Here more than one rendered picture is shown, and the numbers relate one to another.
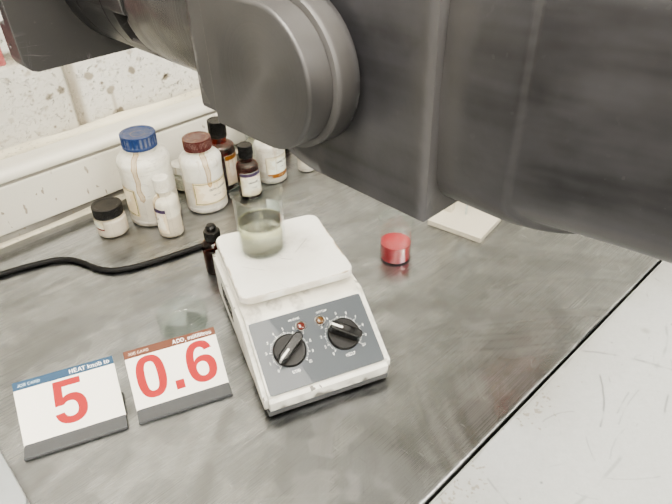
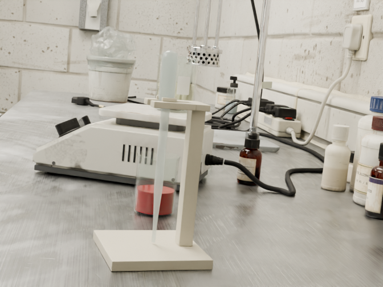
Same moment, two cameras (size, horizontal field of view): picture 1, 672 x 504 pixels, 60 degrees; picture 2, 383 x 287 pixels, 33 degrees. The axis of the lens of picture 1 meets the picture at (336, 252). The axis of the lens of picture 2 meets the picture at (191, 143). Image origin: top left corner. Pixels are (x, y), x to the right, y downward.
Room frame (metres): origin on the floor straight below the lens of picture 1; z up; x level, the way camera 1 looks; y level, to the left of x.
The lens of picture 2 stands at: (0.98, -0.60, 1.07)
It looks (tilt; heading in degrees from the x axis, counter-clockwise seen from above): 8 degrees down; 123
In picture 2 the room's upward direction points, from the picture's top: 6 degrees clockwise
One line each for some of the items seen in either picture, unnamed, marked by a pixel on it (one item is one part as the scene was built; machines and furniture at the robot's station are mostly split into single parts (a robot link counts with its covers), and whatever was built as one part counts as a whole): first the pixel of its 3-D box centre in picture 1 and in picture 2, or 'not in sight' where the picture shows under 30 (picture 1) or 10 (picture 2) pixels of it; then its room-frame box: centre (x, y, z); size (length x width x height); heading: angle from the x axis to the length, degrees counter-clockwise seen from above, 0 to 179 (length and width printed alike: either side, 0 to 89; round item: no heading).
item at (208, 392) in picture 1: (177, 373); not in sight; (0.39, 0.16, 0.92); 0.09 x 0.06 x 0.04; 111
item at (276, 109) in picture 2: not in sight; (280, 111); (0.36, 0.71, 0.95); 0.07 x 0.04 x 0.02; 43
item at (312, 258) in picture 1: (281, 255); (158, 114); (0.50, 0.06, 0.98); 0.12 x 0.12 x 0.01; 21
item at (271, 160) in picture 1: (270, 153); not in sight; (0.82, 0.10, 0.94); 0.05 x 0.05 x 0.09
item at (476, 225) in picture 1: (471, 180); (157, 176); (0.68, -0.18, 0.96); 0.08 x 0.08 x 0.13; 52
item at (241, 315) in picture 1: (292, 301); (135, 145); (0.47, 0.05, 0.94); 0.22 x 0.13 x 0.08; 21
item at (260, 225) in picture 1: (259, 220); (174, 82); (0.50, 0.08, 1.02); 0.06 x 0.05 x 0.08; 176
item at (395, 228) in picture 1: (395, 237); (155, 183); (0.60, -0.08, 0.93); 0.04 x 0.04 x 0.06
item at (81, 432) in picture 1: (70, 405); not in sight; (0.36, 0.25, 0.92); 0.09 x 0.06 x 0.04; 111
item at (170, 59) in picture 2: not in sight; (169, 79); (0.68, -0.19, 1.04); 0.01 x 0.01 x 0.04; 52
